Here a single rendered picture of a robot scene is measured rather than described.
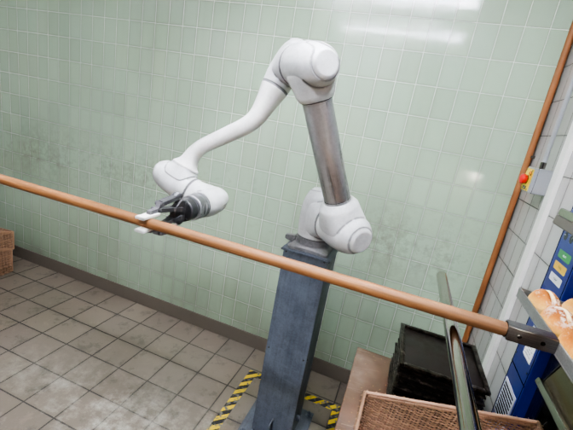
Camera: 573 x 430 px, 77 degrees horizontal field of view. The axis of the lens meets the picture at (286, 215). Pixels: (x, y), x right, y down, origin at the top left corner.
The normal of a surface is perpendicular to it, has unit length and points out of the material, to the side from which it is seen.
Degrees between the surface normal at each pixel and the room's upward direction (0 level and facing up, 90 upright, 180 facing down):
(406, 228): 90
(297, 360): 90
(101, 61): 90
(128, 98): 90
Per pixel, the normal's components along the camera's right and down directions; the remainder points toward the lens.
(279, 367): -0.34, 0.19
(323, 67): 0.40, 0.21
